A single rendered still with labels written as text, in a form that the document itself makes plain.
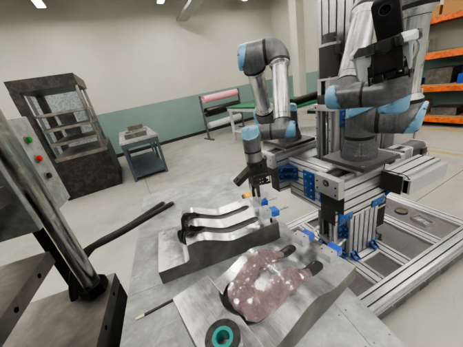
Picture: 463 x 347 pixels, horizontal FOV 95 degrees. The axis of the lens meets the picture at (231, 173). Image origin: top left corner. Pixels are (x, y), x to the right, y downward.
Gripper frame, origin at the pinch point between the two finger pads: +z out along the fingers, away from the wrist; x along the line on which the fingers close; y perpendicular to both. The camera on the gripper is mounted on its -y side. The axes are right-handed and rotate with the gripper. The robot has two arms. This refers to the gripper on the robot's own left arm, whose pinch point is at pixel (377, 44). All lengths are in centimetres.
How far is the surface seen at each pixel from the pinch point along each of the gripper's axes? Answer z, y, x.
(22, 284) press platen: 59, 32, 75
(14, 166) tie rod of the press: 47, 1, 80
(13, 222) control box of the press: 55, 19, 101
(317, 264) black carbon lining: -3, 58, 21
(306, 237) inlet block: -11, 55, 27
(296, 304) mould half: 15, 54, 19
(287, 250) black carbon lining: -5, 57, 32
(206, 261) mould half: 14, 55, 57
